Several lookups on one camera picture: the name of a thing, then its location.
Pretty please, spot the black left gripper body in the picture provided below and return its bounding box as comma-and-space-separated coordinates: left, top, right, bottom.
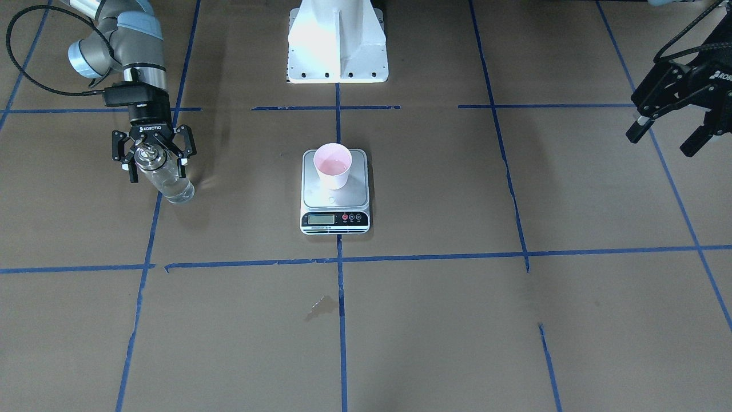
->
631, 23, 730, 136

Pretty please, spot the pink plastic cup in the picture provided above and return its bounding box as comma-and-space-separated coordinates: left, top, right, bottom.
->
313, 143, 353, 190

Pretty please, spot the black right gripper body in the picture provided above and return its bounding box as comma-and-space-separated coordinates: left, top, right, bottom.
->
103, 82, 184, 157

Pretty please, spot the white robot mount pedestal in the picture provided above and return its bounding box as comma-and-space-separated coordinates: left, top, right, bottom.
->
286, 1, 389, 84

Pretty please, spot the clear glass sauce bottle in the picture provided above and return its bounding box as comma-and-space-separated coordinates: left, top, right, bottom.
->
134, 143, 194, 204

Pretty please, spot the silver digital kitchen scale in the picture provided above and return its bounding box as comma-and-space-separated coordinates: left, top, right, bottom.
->
300, 149, 371, 235

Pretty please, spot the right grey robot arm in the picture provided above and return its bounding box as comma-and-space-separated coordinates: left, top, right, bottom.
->
66, 1, 196, 183

